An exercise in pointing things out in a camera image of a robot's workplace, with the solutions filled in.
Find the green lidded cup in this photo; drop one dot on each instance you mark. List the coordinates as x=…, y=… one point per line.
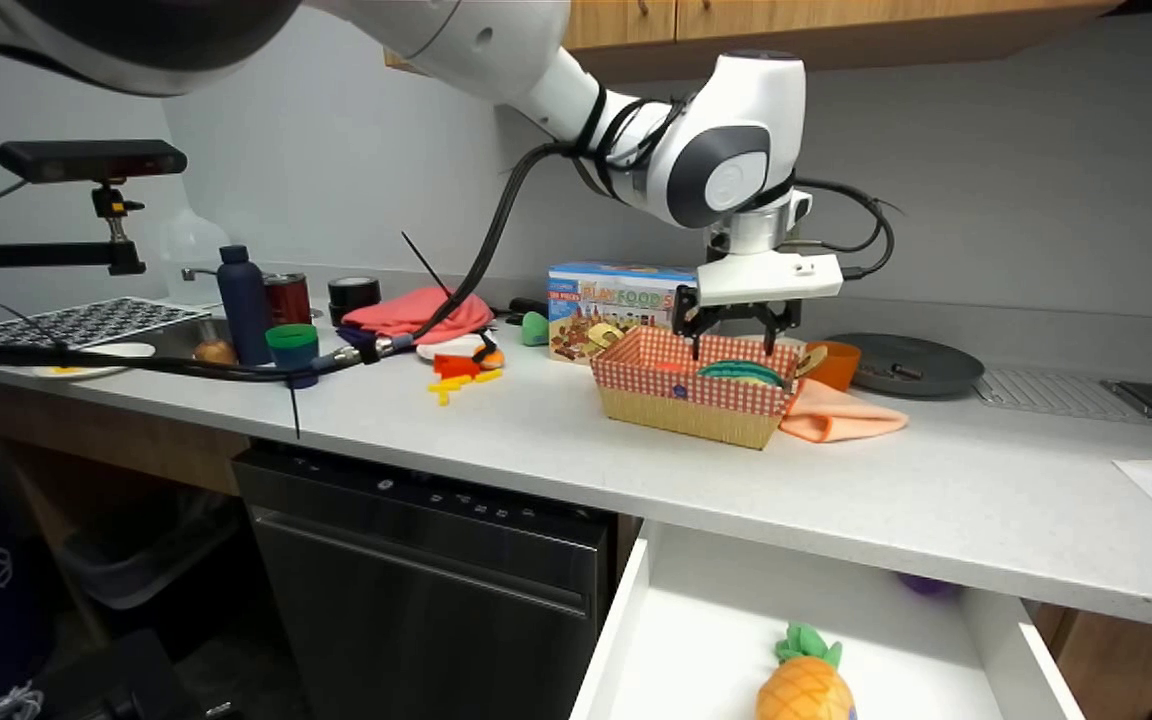
x=294, y=354

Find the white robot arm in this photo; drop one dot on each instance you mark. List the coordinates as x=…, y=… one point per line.
x=720, y=163

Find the red checkered basket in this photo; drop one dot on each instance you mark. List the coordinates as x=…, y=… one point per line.
x=651, y=377

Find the orange cloth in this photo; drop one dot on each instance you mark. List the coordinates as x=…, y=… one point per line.
x=820, y=414

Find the striped watermelon plush toy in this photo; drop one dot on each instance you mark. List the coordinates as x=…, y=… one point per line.
x=746, y=374

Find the orange pineapple plush toy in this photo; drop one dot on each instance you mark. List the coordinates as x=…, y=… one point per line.
x=804, y=683

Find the white plate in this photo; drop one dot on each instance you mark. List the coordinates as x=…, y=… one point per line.
x=98, y=360

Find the red folded cloth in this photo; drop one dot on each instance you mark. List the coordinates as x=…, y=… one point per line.
x=414, y=323

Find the white wooden-front drawer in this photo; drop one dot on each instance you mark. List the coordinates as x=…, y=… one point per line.
x=701, y=622

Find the black round pan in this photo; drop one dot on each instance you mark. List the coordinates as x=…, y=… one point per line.
x=915, y=371

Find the black camera on stand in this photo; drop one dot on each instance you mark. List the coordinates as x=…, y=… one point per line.
x=49, y=163

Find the green plush toy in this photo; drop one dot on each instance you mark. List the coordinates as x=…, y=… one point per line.
x=533, y=329

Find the blue play food box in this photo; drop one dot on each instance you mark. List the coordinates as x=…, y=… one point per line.
x=588, y=307

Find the red fries holder toy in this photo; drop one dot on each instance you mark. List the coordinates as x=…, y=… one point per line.
x=465, y=371

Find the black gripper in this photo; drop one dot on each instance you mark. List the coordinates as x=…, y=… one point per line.
x=752, y=283

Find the dark blue bottle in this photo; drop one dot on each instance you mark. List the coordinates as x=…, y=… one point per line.
x=245, y=307

